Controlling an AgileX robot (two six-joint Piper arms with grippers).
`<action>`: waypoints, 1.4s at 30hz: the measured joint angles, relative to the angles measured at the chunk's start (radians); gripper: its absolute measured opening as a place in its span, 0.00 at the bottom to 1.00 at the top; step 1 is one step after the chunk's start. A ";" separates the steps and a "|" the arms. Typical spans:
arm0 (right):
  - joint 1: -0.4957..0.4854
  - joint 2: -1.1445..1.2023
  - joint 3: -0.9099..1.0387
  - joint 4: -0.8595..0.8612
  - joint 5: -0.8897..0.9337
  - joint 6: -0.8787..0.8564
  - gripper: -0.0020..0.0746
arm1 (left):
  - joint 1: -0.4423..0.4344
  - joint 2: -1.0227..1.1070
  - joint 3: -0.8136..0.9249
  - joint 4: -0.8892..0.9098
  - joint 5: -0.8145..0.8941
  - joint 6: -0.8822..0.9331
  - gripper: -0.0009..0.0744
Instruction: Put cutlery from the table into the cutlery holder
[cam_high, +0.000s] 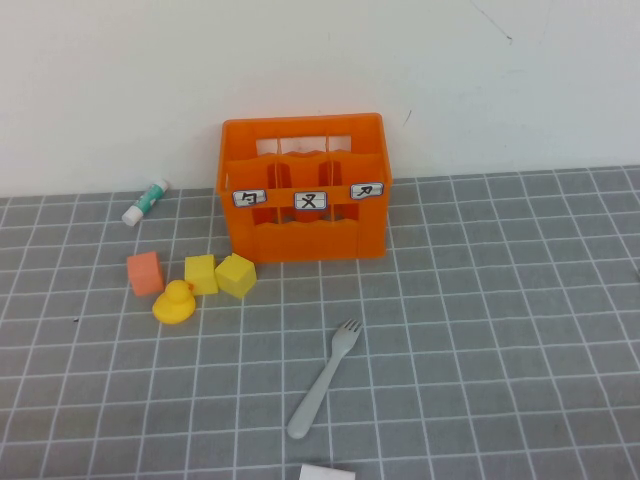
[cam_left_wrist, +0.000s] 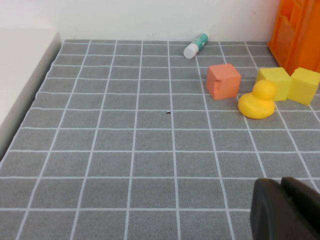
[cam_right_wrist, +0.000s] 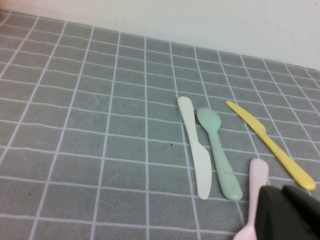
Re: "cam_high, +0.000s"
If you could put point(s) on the yellow rubber duck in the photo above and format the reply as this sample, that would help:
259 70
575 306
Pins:
173 305

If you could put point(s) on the yellow foam cube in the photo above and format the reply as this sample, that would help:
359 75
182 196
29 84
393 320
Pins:
235 276
200 274

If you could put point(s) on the orange foam cube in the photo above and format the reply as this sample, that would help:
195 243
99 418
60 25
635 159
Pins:
145 274

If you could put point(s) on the white label character 刀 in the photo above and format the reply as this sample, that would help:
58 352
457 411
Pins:
367 190

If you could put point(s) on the white label character 勺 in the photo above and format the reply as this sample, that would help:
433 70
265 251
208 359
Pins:
249 198

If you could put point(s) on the white green glue stick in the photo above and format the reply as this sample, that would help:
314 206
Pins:
145 202

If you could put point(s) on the white label character 叉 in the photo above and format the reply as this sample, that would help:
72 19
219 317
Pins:
310 200

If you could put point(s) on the grey plastic fork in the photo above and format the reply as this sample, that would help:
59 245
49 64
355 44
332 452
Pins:
325 370

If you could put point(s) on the orange plastic cutlery holder crate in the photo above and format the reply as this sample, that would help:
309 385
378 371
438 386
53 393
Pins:
305 240

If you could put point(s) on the white paper piece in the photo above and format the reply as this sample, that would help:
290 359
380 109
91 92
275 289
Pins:
325 472

